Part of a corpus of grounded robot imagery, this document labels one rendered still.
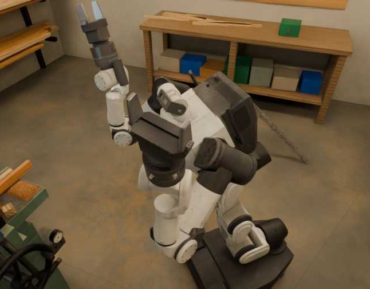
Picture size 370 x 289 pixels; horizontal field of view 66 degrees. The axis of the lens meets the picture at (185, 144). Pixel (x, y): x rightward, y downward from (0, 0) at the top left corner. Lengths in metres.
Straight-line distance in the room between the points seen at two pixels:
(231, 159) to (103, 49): 0.60
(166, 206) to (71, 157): 2.32
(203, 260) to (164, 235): 1.15
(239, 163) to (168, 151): 0.37
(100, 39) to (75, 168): 1.93
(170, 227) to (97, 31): 0.70
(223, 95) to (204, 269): 1.21
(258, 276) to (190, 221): 1.15
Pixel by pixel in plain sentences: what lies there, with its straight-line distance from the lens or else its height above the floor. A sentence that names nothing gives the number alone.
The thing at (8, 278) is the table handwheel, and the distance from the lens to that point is 1.34.
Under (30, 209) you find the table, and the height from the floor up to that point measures 0.87.
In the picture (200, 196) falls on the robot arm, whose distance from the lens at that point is 0.83.
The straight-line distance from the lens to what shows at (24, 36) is 4.29.
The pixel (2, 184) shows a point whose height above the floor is 0.94.
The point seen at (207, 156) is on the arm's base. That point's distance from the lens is 0.82.
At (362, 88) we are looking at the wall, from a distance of 4.08.
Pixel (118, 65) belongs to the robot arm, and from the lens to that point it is 1.09.
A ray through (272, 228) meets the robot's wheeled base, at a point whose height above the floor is 0.36.
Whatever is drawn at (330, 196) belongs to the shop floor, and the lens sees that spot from 2.75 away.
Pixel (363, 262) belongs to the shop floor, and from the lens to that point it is 2.46.
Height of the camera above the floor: 1.89
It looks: 40 degrees down
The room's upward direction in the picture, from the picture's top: straight up
